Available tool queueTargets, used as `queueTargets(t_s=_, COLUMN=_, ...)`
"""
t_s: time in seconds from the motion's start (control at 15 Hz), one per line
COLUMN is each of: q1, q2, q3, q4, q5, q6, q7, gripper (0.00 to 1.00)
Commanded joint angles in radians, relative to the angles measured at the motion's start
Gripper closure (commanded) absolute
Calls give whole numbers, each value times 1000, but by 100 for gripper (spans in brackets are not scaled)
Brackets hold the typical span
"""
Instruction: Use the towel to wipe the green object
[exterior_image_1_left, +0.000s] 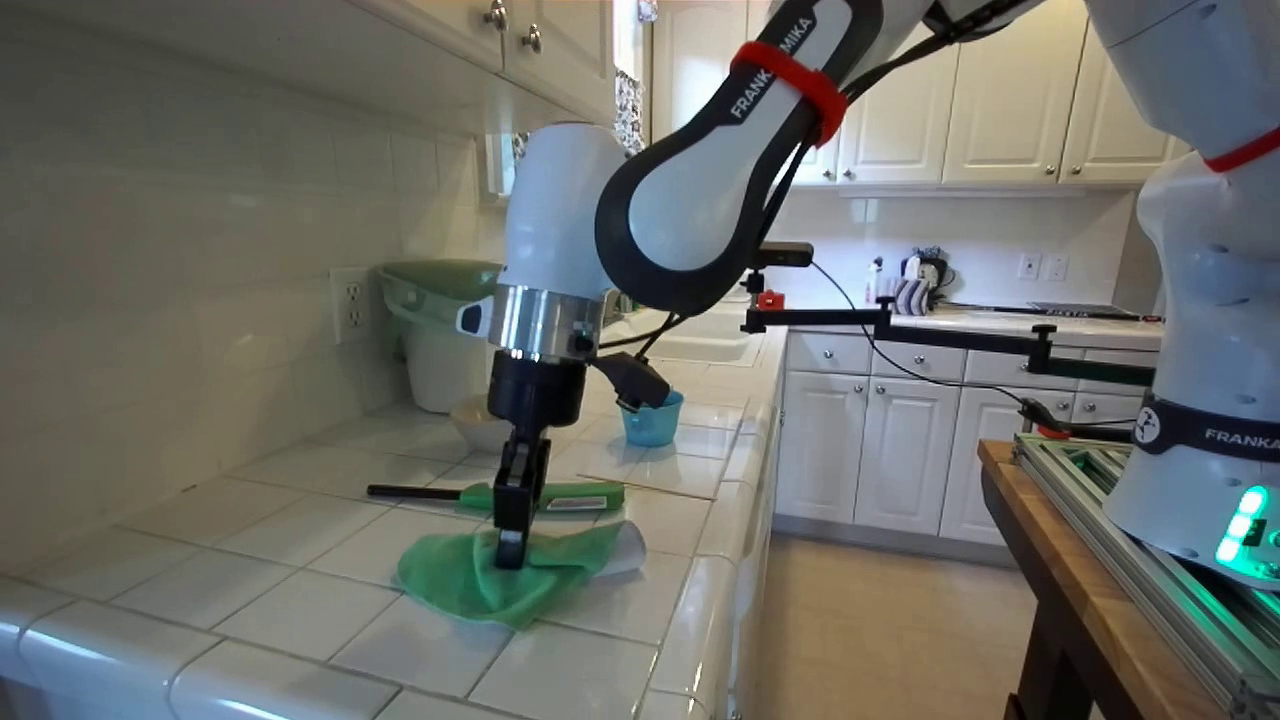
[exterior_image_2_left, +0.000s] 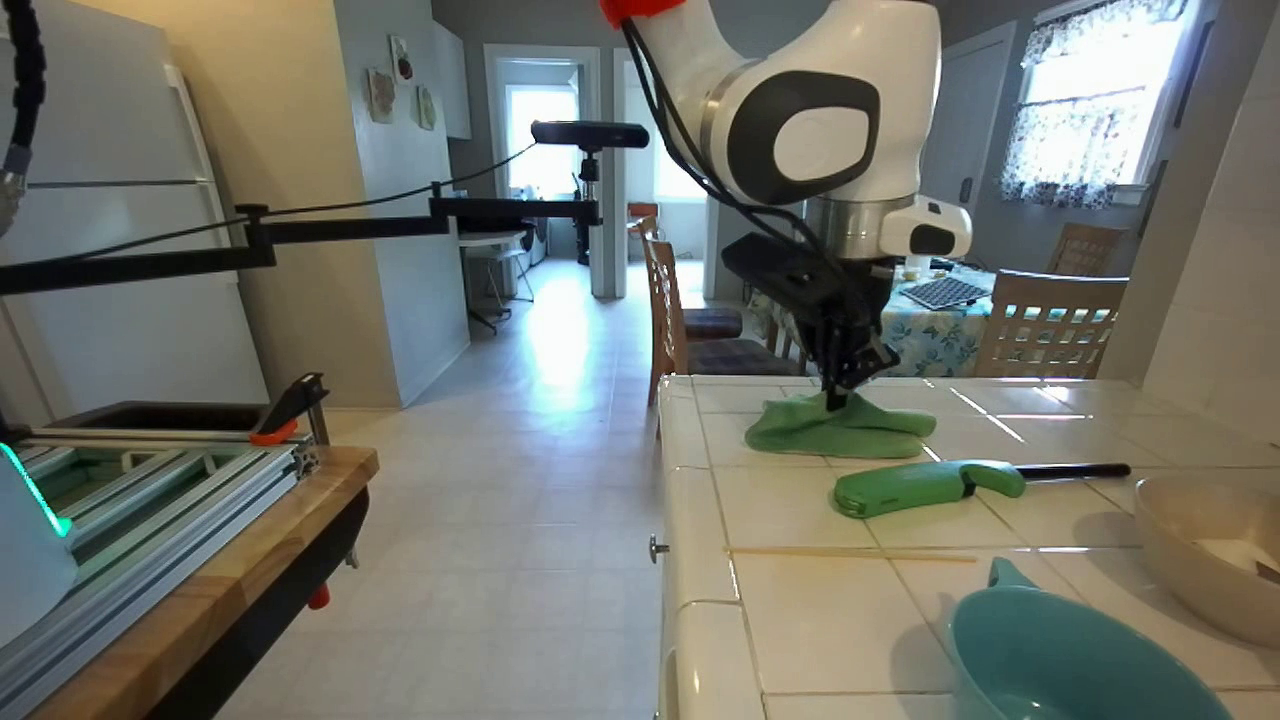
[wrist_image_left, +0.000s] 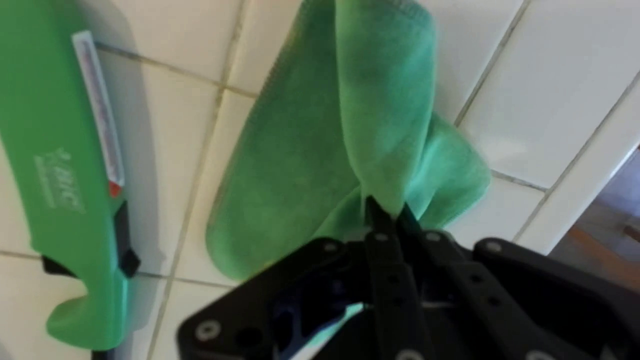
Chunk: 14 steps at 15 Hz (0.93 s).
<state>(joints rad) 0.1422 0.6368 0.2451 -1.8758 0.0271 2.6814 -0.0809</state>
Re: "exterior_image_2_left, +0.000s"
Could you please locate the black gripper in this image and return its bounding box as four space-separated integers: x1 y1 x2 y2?
801 257 906 411

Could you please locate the green cloth towel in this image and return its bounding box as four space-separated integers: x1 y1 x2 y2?
741 390 941 465

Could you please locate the green and black kitchen utensil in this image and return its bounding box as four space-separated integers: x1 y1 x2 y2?
831 458 1138 524

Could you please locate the white robot base green light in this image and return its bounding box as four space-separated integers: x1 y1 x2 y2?
0 438 81 654

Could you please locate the wooden dining chair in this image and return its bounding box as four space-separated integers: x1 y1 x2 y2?
636 218 803 405
1054 219 1126 278

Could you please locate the wooden lattice back chair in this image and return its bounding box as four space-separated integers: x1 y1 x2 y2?
969 265 1138 380

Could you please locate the window with lace curtain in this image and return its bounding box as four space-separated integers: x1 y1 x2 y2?
995 0 1204 212

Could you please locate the small white side cart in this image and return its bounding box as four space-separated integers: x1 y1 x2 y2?
458 232 536 332

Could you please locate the beige bowl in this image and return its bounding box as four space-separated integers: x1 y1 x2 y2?
1131 473 1280 654

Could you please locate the black orange clamp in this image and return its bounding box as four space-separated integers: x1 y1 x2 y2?
250 367 332 453

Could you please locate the black tray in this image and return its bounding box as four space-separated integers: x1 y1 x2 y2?
51 398 294 441

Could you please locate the wooden table green top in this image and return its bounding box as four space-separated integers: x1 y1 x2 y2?
25 443 386 720

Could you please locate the white refrigerator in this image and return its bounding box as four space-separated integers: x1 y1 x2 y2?
0 0 273 420

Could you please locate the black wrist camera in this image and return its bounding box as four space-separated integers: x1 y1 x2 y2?
718 232 861 328

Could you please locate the teal plastic cup with handle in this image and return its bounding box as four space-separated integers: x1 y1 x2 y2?
941 556 1236 720

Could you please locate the black stereo camera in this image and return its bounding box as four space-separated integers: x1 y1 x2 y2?
528 115 653 154

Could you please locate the red velcro strap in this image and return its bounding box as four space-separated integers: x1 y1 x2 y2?
597 0 701 31

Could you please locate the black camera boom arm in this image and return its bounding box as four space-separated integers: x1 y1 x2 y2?
0 183 606 302

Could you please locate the aluminium extrusion frame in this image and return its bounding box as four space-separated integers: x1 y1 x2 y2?
0 426 322 698

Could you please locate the black sleeved cable bundle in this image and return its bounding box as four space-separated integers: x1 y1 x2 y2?
0 0 51 232

